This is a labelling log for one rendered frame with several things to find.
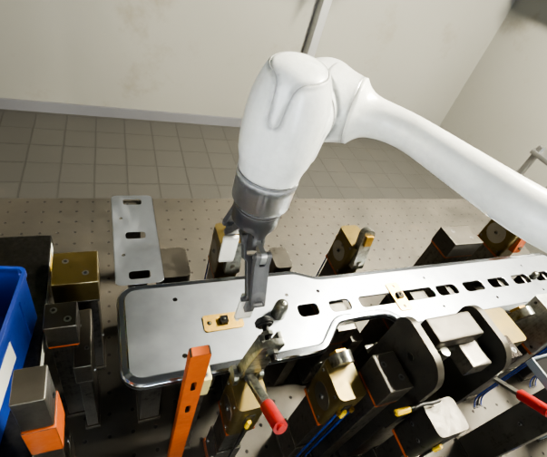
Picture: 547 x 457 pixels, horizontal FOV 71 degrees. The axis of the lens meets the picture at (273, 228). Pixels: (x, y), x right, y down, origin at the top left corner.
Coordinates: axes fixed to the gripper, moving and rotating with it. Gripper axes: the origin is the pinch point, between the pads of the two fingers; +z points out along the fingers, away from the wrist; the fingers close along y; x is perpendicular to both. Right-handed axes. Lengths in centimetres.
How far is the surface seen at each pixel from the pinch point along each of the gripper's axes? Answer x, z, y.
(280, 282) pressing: -16.3, 13.4, 8.4
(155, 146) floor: -13, 114, 215
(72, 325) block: 27.3, 5.6, -1.3
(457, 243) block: -77, 10, 14
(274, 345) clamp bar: -0.1, -8.0, -17.2
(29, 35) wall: 64, 60, 256
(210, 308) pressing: 1.8, 13.4, 3.6
